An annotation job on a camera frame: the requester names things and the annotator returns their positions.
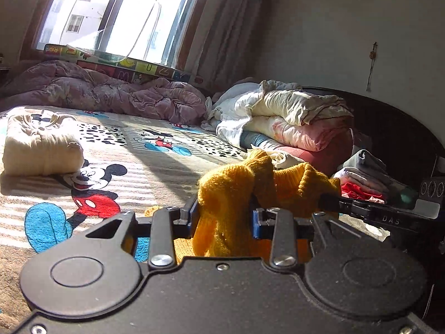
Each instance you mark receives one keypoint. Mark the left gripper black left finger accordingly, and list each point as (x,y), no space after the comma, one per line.
(164,234)

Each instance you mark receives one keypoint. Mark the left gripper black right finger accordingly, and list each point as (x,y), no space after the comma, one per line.
(289,236)

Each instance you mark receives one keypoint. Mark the yellow knitted sweater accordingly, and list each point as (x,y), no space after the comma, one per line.
(224,195)

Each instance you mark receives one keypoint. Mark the folded clothes pile right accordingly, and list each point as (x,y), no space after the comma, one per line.
(363,176)

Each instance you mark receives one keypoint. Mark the Mickey Mouse plush blanket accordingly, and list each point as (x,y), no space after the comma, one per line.
(131,164)

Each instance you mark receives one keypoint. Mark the white and pink bedding pile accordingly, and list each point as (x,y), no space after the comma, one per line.
(283,117)

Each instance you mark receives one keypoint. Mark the cream bundled garment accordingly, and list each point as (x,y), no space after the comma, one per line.
(42,144)

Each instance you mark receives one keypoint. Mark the colourful alphabet foam mat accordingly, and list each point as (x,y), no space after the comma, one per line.
(123,68)

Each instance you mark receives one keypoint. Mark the purple quilted comforter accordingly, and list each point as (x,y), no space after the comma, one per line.
(66,85)

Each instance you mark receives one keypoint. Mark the brown curtain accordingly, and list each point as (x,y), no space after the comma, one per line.
(217,38)

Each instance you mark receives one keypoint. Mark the wall hanging ornament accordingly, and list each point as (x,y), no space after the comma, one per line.
(372,56)

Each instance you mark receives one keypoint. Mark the window with metal rail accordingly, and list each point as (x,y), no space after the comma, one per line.
(150,30)

